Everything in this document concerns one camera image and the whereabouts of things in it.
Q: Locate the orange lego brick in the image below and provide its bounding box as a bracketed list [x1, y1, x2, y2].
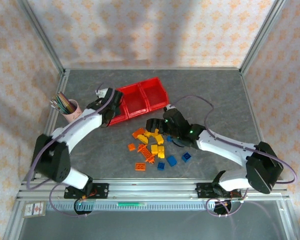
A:
[131, 127, 146, 138]

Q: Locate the orange lego fence piece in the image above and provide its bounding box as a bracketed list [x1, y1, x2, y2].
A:
[137, 143, 156, 165]

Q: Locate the bundle of colored pens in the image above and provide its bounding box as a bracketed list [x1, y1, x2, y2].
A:
[50, 91, 77, 115]

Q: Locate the printed card with red mark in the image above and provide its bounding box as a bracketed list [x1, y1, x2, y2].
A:
[22, 201, 46, 219]

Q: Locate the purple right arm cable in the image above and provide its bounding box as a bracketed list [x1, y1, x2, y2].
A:
[168, 94, 298, 218]

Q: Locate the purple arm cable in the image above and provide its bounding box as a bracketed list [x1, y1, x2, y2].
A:
[26, 83, 116, 218]
[168, 94, 298, 218]

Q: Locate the aluminium table edge rail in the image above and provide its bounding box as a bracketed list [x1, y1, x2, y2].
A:
[34, 70, 71, 177]
[62, 66, 242, 72]
[239, 71, 277, 180]

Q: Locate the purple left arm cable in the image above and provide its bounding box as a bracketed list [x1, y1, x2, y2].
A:
[26, 83, 116, 218]

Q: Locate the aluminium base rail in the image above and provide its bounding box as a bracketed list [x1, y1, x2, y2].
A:
[16, 178, 290, 201]

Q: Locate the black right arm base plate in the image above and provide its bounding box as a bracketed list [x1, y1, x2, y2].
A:
[195, 182, 242, 200]

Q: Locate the grey slotted cable duct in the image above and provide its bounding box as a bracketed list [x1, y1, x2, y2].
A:
[46, 201, 216, 211]

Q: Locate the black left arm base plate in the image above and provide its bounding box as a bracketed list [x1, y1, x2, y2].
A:
[63, 183, 110, 200]

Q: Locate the aluminium frame post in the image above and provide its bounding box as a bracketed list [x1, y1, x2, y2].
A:
[16, 0, 66, 74]
[239, 0, 288, 74]

